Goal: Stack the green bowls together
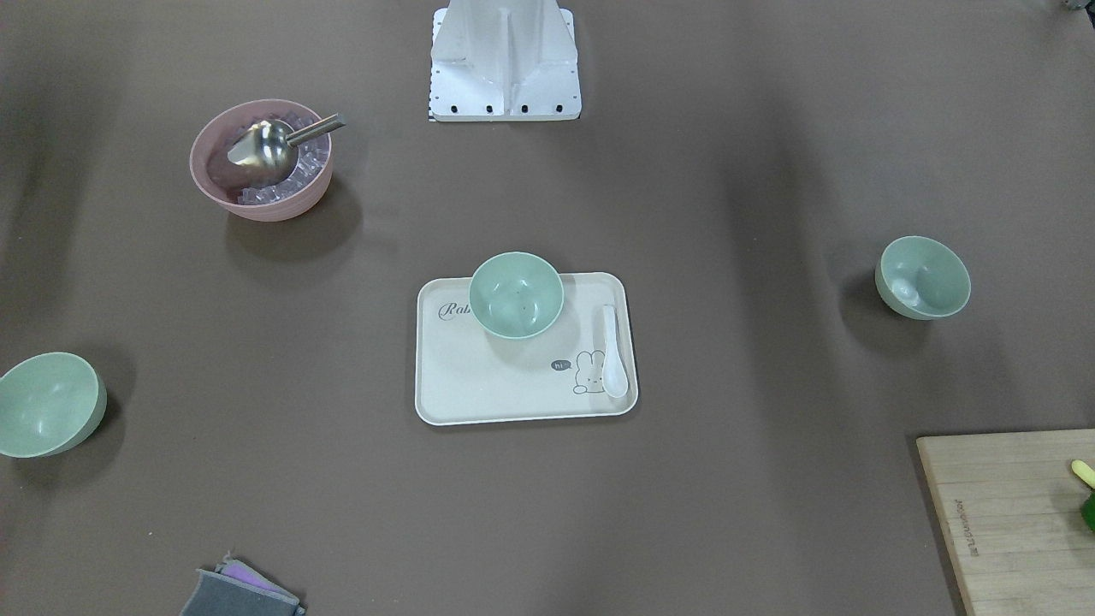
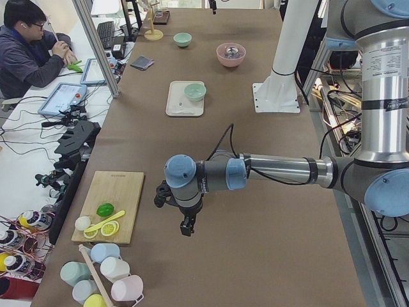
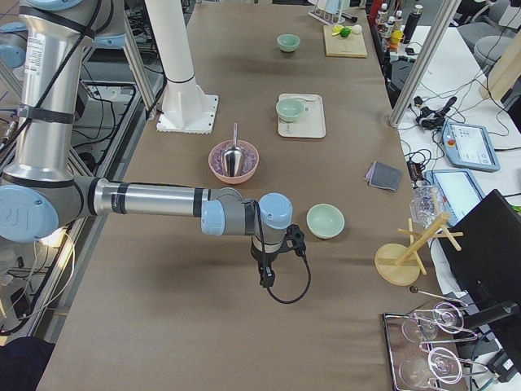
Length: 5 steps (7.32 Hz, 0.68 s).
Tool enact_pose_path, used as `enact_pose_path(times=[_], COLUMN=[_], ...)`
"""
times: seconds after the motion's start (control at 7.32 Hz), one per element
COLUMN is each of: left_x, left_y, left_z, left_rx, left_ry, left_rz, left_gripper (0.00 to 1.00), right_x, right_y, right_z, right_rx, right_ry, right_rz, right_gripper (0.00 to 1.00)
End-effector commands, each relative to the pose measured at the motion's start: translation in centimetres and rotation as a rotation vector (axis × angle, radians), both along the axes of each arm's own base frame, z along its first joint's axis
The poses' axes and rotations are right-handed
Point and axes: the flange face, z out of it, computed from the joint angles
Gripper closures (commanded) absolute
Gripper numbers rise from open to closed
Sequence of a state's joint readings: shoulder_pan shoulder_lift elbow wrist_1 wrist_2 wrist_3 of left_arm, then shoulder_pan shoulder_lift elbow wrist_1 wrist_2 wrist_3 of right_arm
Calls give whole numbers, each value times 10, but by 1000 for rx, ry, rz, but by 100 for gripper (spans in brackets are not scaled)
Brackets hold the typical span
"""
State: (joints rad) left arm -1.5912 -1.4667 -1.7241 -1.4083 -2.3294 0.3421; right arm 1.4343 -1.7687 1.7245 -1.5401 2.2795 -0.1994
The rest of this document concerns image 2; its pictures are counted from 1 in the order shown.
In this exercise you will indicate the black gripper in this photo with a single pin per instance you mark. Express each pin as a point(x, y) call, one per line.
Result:
point(188, 213)

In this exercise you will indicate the dark wooden tray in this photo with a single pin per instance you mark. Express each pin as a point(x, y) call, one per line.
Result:
point(161, 17)

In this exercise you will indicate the cream rabbit tray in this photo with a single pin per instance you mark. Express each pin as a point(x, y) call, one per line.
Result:
point(178, 103)

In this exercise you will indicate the yellow sauce bottle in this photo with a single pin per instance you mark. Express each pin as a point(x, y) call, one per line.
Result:
point(35, 219)

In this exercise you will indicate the green lime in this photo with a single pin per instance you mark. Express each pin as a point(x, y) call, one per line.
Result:
point(105, 210)

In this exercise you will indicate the aluminium frame post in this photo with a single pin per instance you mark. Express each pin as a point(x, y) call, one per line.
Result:
point(96, 45)

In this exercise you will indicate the green bowl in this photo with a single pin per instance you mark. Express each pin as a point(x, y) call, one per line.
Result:
point(182, 39)
point(195, 92)

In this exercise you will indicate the yellow cup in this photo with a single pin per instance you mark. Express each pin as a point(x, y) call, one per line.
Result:
point(95, 300)

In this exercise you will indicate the seated person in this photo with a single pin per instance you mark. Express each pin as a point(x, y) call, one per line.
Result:
point(30, 55)

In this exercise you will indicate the lemon slice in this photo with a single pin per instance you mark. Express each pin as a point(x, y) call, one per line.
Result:
point(110, 228)
point(91, 234)

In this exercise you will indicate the wooden cutting board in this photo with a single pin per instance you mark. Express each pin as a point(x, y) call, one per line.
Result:
point(122, 190)

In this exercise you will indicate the grey cup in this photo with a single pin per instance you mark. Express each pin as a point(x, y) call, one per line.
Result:
point(83, 289)

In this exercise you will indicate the black gripper holder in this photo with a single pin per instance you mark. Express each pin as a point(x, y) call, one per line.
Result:
point(71, 142)

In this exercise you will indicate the white cup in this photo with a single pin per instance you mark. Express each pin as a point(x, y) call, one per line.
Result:
point(114, 269)

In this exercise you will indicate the black keyboard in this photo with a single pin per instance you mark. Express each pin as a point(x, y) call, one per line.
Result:
point(105, 32)

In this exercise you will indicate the wooden mug tree stand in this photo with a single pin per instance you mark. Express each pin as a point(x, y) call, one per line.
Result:
point(149, 32)

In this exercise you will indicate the green cup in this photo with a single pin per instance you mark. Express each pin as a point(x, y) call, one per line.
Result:
point(74, 272)

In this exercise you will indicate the blue teach pendant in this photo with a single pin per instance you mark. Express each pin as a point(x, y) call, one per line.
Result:
point(92, 74)
point(63, 97)

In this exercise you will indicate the green bowl on tray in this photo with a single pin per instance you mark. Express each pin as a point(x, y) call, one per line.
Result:
point(195, 92)

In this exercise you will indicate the grey folded cloth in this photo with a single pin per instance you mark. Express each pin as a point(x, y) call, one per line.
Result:
point(142, 63)

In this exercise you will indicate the white garlic bulb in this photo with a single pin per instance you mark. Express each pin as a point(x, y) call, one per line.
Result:
point(82, 223)

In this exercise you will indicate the metal scoop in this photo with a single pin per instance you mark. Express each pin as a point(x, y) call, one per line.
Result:
point(232, 52)

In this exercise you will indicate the dark sauce bottle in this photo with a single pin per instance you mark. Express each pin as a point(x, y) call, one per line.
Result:
point(13, 239)

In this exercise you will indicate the pink bowl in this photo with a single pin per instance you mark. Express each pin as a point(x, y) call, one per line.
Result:
point(230, 63)

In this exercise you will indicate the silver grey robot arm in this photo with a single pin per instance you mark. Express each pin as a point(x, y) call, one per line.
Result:
point(377, 176)

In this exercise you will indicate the white camera stand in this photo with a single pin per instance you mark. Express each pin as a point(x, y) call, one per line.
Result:
point(278, 93)

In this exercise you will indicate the blue cup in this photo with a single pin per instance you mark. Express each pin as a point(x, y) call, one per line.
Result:
point(101, 251)

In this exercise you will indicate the yellow plastic knife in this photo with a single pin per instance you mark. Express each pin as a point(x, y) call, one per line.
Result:
point(100, 224)

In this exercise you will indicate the pink cup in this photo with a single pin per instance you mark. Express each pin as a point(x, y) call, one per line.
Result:
point(129, 288)

